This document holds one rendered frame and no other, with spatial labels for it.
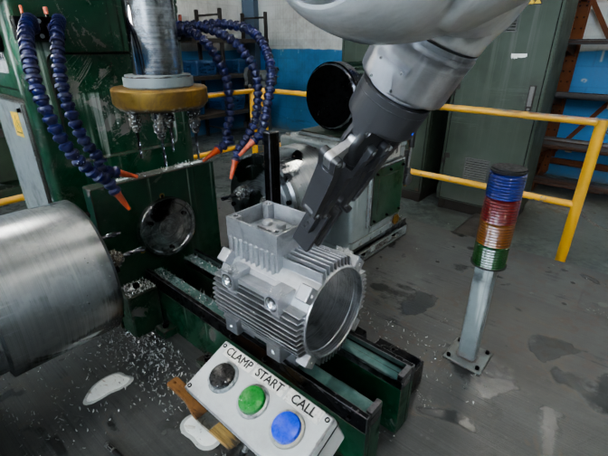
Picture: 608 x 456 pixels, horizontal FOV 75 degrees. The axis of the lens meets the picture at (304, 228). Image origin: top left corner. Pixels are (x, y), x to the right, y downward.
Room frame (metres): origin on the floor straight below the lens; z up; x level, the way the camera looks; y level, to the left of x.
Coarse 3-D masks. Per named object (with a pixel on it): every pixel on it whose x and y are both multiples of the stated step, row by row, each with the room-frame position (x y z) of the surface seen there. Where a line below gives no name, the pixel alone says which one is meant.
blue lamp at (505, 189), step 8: (496, 176) 0.64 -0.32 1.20; (504, 176) 0.63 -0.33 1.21; (512, 176) 0.63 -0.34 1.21; (520, 176) 0.63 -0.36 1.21; (488, 184) 0.66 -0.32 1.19; (496, 184) 0.64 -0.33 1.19; (504, 184) 0.63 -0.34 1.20; (512, 184) 0.63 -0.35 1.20; (520, 184) 0.63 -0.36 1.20; (488, 192) 0.66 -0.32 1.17; (496, 192) 0.64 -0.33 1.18; (504, 192) 0.63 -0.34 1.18; (512, 192) 0.63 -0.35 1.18; (520, 192) 0.63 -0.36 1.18; (504, 200) 0.63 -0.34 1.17; (512, 200) 0.63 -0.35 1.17
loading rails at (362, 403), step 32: (192, 256) 0.89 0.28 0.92; (160, 288) 0.76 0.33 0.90; (192, 320) 0.68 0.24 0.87; (224, 320) 0.62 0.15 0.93; (256, 352) 0.55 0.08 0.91; (352, 352) 0.54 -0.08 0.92; (384, 352) 0.53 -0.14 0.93; (288, 384) 0.50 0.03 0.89; (320, 384) 0.46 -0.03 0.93; (352, 384) 0.53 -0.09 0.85; (384, 384) 0.49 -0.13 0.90; (352, 416) 0.41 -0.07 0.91; (384, 416) 0.49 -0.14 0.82; (352, 448) 0.41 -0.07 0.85
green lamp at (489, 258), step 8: (480, 248) 0.64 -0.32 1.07; (488, 248) 0.64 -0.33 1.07; (472, 256) 0.67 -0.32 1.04; (480, 256) 0.64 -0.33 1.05; (488, 256) 0.63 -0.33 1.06; (496, 256) 0.63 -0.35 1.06; (504, 256) 0.63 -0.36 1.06; (480, 264) 0.64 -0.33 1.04; (488, 264) 0.63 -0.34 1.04; (496, 264) 0.63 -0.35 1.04; (504, 264) 0.64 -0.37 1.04
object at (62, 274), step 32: (0, 224) 0.54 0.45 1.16; (32, 224) 0.55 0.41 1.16; (64, 224) 0.57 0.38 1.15; (0, 256) 0.49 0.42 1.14; (32, 256) 0.50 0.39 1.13; (64, 256) 0.52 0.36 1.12; (96, 256) 0.55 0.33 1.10; (0, 288) 0.45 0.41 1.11; (32, 288) 0.47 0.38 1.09; (64, 288) 0.50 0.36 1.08; (96, 288) 0.53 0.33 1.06; (0, 320) 0.43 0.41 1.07; (32, 320) 0.46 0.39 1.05; (64, 320) 0.48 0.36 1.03; (96, 320) 0.52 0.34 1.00; (0, 352) 0.43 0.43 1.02; (32, 352) 0.45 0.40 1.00; (64, 352) 0.51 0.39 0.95
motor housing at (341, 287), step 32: (288, 256) 0.55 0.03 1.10; (320, 256) 0.55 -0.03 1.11; (224, 288) 0.57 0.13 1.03; (256, 288) 0.52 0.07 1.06; (320, 288) 0.49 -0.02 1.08; (352, 288) 0.59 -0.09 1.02; (256, 320) 0.51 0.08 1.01; (288, 320) 0.47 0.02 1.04; (320, 320) 0.59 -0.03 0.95; (352, 320) 0.57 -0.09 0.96; (320, 352) 0.51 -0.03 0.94
